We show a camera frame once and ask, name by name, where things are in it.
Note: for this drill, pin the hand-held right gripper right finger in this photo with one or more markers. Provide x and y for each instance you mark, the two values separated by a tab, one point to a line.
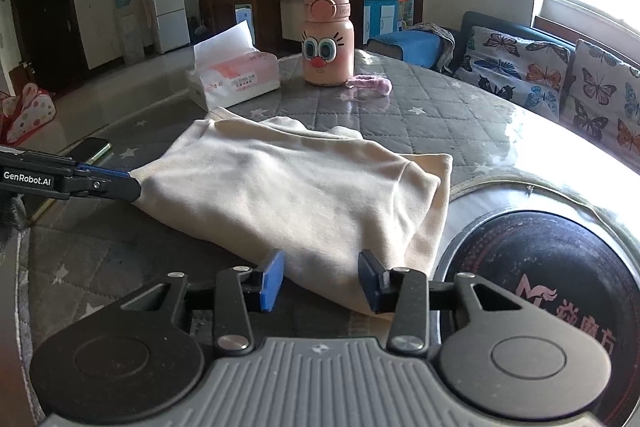
367	279

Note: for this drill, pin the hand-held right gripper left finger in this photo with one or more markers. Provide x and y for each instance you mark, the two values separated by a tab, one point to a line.
272	279

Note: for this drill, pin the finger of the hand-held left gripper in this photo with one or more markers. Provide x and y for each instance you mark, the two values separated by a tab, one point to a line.
115	191
107	172

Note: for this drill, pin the cream cloth garment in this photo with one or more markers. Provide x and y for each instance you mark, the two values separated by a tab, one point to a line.
300	197

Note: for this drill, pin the black smartphone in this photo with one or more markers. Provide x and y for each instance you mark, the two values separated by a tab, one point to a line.
87	150

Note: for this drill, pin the polka dot bag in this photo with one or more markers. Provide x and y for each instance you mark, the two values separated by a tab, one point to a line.
27	112

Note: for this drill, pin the water dispenser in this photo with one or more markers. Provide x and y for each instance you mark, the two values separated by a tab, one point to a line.
127	22

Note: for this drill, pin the dark brown door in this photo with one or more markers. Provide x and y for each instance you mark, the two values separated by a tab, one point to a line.
47	22

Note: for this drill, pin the tissue paper pack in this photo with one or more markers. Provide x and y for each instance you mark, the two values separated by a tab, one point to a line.
235	69

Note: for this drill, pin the white refrigerator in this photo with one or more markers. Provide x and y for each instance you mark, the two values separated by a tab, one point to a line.
169	7

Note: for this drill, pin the round black induction cooker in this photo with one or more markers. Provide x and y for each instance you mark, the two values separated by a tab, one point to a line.
550	247

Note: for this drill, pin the pink hair scrunchie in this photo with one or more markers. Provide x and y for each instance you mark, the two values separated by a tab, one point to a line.
370	83

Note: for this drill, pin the blue armrest blanket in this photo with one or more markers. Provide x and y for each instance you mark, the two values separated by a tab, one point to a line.
400	47

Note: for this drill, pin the pink cartoon face bottle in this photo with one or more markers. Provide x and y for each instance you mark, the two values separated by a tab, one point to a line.
327	42

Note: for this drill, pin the grey crumpled cloth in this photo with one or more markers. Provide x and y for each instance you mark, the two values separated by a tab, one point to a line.
442	42

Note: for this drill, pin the butterfly print pillow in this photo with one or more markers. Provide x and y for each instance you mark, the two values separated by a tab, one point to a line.
605	97
515	67

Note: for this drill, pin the blue cabinet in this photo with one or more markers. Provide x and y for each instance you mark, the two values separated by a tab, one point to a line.
382	14

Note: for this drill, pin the dark blue sofa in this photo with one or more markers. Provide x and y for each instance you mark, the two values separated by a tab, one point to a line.
472	24

